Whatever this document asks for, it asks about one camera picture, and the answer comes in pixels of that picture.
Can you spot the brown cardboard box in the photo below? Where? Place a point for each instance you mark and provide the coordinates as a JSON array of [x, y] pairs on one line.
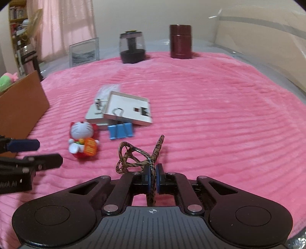
[[22, 106]]

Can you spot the pink corduroy blanket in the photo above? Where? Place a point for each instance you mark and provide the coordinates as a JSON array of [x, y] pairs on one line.
[[220, 117]]

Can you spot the white shallow box tray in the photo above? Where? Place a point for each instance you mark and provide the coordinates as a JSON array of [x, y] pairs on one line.
[[124, 107]]

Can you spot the blue binder clips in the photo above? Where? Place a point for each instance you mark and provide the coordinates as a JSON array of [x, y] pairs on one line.
[[120, 131]]

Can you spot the silver picture frame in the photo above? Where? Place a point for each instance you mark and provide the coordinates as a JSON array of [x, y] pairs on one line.
[[84, 52]]

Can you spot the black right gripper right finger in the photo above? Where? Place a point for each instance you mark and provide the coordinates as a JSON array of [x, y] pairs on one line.
[[177, 185]]

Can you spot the green pink plush toy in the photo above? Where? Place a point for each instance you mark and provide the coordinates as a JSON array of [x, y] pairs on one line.
[[6, 80]]

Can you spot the plastic-wrapped headboard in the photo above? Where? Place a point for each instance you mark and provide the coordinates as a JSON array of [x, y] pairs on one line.
[[274, 36]]

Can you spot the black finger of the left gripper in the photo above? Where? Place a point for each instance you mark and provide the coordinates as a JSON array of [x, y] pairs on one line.
[[45, 162]]

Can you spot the wooden bookshelf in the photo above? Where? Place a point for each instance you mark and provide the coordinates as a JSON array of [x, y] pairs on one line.
[[23, 30]]

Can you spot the pink curtain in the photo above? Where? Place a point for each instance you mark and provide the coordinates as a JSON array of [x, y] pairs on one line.
[[63, 23]]

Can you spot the lucky cat figurine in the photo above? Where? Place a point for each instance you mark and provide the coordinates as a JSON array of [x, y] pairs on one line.
[[83, 142]]

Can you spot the dark glass jar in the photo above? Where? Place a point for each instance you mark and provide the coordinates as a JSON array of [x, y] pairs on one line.
[[132, 47]]

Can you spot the clear plastic bag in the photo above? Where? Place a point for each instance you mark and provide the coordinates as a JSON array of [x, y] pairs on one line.
[[103, 93]]

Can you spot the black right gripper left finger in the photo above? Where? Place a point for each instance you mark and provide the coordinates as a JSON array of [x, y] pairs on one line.
[[125, 188]]

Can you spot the grey flat box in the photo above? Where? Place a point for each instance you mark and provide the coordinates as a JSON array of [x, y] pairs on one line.
[[95, 116]]

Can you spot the maroon cylindrical canister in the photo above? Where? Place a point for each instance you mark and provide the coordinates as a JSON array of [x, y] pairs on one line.
[[180, 41]]

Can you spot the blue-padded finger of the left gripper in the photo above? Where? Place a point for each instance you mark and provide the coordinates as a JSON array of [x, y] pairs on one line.
[[15, 145]]

